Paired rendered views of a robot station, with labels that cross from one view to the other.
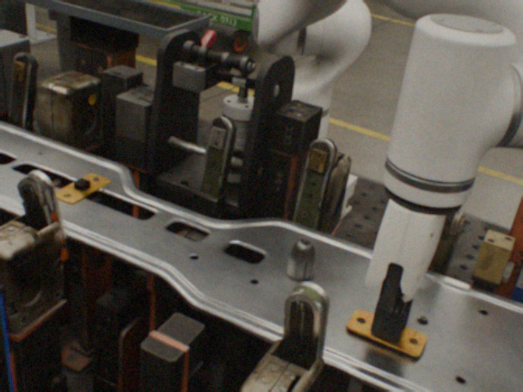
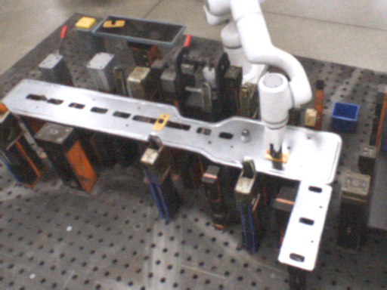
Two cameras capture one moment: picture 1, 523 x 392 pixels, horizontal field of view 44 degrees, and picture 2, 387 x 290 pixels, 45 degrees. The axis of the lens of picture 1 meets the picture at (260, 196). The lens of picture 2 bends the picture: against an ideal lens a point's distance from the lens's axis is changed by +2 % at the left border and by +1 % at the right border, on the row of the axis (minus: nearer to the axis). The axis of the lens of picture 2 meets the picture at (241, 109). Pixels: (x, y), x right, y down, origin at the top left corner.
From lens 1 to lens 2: 85 cm
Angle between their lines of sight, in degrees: 15
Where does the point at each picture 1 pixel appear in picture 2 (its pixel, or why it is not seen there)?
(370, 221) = not seen: hidden behind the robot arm
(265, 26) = (209, 18)
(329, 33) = not seen: hidden behind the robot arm
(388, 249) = (267, 140)
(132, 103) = (168, 79)
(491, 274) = (311, 124)
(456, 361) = (299, 160)
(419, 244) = (276, 137)
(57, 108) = (138, 87)
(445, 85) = (270, 101)
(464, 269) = not seen: hidden behind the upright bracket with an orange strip
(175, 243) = (201, 137)
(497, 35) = (280, 86)
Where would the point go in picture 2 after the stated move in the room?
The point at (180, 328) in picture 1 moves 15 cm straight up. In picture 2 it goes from (212, 171) to (205, 141)
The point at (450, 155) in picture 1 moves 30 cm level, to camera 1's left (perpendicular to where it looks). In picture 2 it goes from (277, 115) to (177, 128)
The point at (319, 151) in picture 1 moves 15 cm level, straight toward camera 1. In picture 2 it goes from (243, 90) to (243, 119)
